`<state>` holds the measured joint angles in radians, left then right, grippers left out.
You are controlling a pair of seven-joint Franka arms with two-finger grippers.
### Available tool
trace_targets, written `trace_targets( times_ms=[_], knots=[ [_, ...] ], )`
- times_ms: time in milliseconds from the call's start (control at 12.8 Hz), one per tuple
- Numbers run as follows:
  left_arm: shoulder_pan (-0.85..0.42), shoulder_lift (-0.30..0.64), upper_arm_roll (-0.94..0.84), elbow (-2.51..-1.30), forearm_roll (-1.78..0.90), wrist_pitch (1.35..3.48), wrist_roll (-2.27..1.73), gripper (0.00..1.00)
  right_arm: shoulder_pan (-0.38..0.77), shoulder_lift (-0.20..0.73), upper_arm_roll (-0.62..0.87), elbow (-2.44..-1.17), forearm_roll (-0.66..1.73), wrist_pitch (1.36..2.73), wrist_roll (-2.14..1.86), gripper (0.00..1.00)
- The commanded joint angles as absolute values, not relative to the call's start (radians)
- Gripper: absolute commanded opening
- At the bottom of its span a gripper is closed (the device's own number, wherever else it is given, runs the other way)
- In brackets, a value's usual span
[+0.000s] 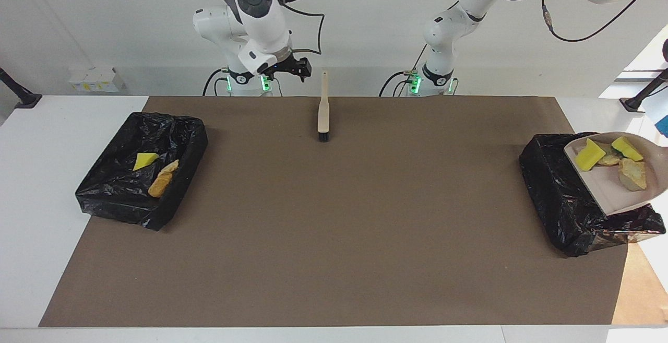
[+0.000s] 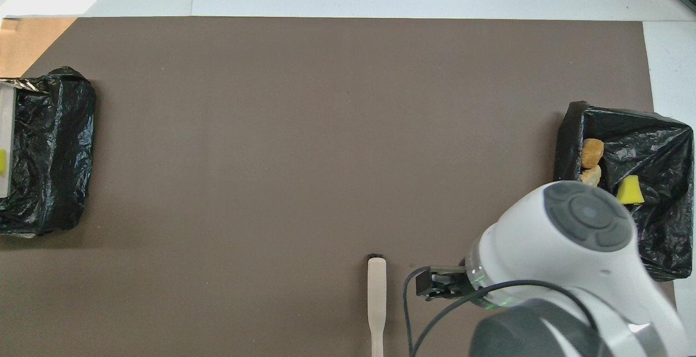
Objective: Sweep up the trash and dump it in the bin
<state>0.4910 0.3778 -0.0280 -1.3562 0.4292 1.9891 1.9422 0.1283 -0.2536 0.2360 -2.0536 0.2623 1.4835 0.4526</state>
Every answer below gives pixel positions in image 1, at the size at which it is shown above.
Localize beige hand brush black bristles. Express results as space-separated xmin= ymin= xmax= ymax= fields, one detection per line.
xmin=317 ymin=71 xmax=331 ymax=143

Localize small yellow sponge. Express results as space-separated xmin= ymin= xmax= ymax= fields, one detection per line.
xmin=133 ymin=152 xmax=160 ymax=172

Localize brown bread roll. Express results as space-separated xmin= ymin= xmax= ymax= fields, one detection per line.
xmin=148 ymin=172 xmax=173 ymax=198

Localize large yellow sponge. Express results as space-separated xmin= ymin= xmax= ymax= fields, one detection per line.
xmin=575 ymin=138 xmax=607 ymax=172

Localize pale bread piece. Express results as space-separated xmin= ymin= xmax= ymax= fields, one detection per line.
xmin=598 ymin=145 xmax=622 ymax=167

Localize green and yellow sponge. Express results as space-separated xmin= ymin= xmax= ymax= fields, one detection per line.
xmin=611 ymin=136 xmax=644 ymax=162

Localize beige plastic dustpan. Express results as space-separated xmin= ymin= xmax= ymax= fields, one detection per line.
xmin=564 ymin=132 xmax=668 ymax=216

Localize black bag lined bin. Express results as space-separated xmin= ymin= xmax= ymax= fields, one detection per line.
xmin=519 ymin=133 xmax=666 ymax=258
xmin=75 ymin=112 xmax=209 ymax=231

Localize brown table mat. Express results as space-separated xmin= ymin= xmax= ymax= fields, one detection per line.
xmin=39 ymin=96 xmax=629 ymax=328

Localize black clamp stand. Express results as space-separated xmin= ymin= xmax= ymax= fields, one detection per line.
xmin=0 ymin=67 xmax=42 ymax=110
xmin=619 ymin=40 xmax=668 ymax=113

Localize blue labelled clear object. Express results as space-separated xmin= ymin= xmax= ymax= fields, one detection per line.
xmin=641 ymin=90 xmax=668 ymax=140

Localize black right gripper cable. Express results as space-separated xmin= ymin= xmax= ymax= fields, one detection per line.
xmin=282 ymin=1 xmax=326 ymax=55

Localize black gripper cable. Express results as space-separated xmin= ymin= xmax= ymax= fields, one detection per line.
xmin=540 ymin=0 xmax=668 ymax=43
xmin=282 ymin=1 xmax=326 ymax=55

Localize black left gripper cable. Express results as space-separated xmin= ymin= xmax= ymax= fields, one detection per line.
xmin=540 ymin=0 xmax=668 ymax=43

